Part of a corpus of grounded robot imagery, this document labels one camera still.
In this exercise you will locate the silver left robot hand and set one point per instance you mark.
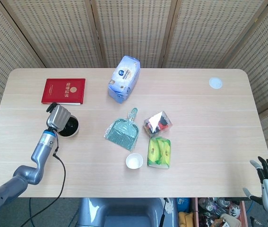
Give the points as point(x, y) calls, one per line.
point(59, 118)

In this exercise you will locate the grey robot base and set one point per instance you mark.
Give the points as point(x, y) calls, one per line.
point(124, 212)

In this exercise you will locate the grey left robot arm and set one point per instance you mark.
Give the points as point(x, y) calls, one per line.
point(39, 156)

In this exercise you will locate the cup of black liquid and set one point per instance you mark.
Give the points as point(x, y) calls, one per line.
point(73, 127)

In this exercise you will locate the red certificate book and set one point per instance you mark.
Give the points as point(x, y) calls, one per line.
point(63, 91)

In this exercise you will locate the wooden crate of clutter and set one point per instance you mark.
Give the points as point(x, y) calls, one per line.
point(218, 212)

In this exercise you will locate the green dustpan and brush set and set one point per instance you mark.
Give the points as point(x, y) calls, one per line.
point(123, 133)

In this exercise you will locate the blue tissue pack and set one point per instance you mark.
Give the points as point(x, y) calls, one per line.
point(124, 78)

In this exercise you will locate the white paper cup with flower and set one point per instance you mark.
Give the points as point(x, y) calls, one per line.
point(134, 161)

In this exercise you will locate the yellow green tissue pack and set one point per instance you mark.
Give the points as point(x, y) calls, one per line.
point(159, 152)

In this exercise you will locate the woven folding screen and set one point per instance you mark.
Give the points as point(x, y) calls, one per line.
point(133, 30)

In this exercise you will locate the white round table grommet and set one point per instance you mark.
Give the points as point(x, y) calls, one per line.
point(216, 83)

